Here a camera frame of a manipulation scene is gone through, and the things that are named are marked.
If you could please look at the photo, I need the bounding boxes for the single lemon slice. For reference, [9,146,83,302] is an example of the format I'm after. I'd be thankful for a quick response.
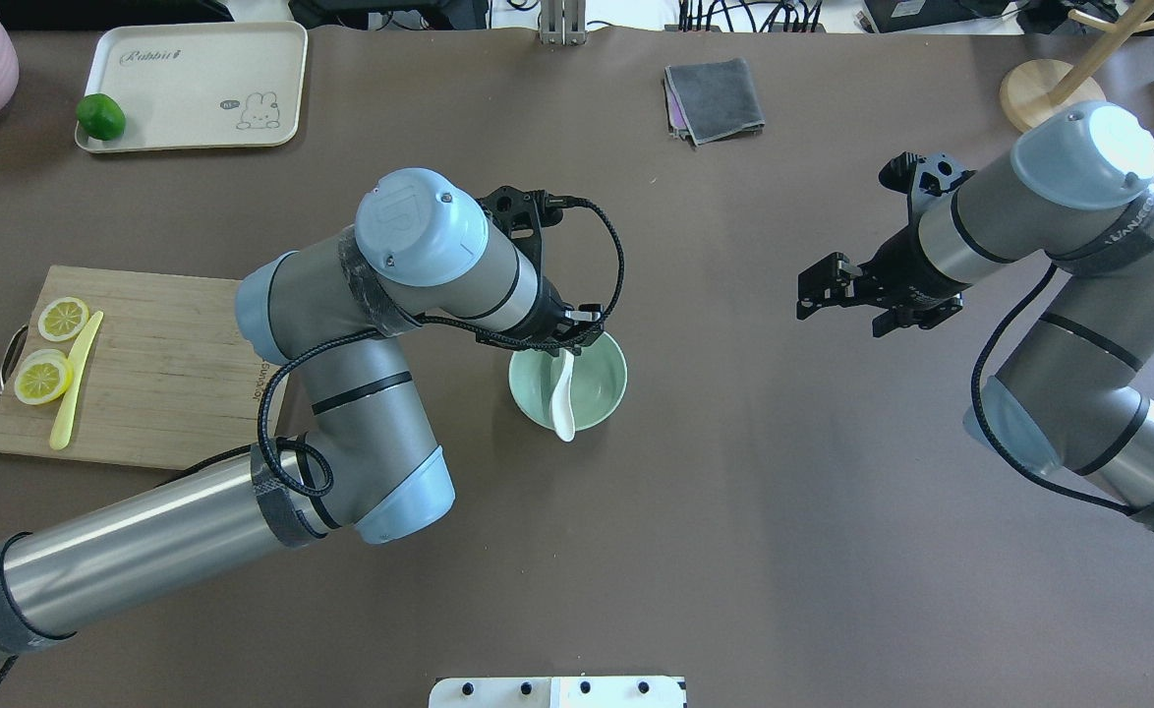
[36,296,91,342]

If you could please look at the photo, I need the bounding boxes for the wooden cup tree stand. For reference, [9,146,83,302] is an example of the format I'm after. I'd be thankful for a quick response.
[999,1,1154,133]

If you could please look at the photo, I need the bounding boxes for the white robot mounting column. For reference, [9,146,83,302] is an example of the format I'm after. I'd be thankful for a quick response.
[428,675,688,707]

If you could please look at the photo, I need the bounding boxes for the aluminium frame post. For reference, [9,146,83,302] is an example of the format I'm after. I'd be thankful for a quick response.
[538,0,589,46]

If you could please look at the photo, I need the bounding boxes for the white ceramic spoon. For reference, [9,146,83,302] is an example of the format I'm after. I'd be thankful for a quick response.
[548,349,576,443]

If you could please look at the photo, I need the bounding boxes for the yellow plastic knife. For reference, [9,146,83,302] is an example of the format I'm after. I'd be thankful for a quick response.
[48,311,104,449]

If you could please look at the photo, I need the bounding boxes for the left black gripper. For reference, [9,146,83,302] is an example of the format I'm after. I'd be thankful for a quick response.
[477,297,606,355]

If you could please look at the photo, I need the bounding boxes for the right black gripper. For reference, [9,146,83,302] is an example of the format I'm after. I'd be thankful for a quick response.
[797,229,966,339]

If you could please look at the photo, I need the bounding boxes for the stacked lemon slices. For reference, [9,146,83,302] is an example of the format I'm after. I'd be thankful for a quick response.
[12,349,74,406]

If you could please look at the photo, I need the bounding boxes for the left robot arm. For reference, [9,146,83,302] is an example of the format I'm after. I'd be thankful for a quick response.
[0,167,613,684]

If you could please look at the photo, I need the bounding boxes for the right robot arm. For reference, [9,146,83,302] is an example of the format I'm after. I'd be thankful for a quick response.
[796,100,1154,534]

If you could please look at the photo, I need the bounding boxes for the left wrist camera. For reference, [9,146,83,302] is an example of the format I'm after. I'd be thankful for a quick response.
[477,187,571,274]

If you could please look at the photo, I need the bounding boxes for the wooden cutting board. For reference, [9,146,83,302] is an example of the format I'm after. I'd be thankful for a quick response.
[0,265,276,470]

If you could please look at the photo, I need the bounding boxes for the green ceramic bowl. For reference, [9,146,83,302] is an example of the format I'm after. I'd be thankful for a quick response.
[508,334,628,432]

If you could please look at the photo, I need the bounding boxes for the green lime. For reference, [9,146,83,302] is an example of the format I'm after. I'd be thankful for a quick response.
[75,92,127,141]

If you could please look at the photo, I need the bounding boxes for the grey folded cloth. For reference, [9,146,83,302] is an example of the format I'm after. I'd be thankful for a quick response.
[664,57,766,146]

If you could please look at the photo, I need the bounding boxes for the cream serving tray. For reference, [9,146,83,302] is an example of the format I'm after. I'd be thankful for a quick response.
[75,20,308,153]

